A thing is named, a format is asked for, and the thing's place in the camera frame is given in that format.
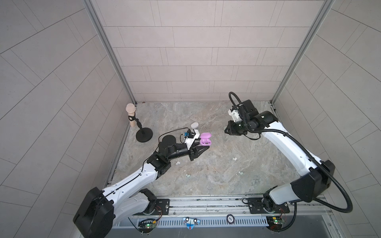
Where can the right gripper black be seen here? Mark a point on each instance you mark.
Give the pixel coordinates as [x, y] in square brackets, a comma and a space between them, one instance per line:
[231, 130]

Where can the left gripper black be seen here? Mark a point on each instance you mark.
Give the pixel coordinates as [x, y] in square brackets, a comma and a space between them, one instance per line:
[193, 153]

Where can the pink earbud charging case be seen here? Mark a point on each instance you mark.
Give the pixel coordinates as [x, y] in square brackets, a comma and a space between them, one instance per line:
[205, 139]

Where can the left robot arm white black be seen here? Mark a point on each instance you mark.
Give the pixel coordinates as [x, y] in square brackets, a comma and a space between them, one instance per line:
[91, 225]

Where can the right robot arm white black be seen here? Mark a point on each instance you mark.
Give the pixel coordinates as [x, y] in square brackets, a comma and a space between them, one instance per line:
[312, 181]

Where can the white earbud charging case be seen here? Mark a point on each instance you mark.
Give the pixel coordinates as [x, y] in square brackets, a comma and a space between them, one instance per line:
[195, 125]

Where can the beige microphone on black stand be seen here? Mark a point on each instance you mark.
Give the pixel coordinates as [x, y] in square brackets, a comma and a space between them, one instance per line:
[143, 134]

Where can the blue white small device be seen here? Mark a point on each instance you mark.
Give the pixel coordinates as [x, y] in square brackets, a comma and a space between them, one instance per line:
[190, 222]

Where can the round black sticker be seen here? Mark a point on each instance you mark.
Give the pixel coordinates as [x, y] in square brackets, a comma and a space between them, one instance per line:
[230, 219]

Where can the left green circuit board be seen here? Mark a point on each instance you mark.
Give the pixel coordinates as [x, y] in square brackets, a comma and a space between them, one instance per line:
[147, 225]

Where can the green circuit board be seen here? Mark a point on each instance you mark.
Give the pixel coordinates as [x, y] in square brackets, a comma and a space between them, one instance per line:
[147, 225]
[274, 222]

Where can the right green circuit board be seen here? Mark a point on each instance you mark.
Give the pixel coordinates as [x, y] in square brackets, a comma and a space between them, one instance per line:
[274, 222]

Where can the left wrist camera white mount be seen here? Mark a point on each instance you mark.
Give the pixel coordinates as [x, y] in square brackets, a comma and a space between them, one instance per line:
[190, 137]

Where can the aluminium rail frame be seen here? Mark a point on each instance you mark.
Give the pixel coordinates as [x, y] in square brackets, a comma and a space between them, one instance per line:
[180, 206]

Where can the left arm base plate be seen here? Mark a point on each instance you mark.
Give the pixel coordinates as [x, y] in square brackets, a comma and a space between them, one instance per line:
[161, 207]

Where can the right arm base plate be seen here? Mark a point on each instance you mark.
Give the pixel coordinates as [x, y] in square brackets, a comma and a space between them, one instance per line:
[256, 206]

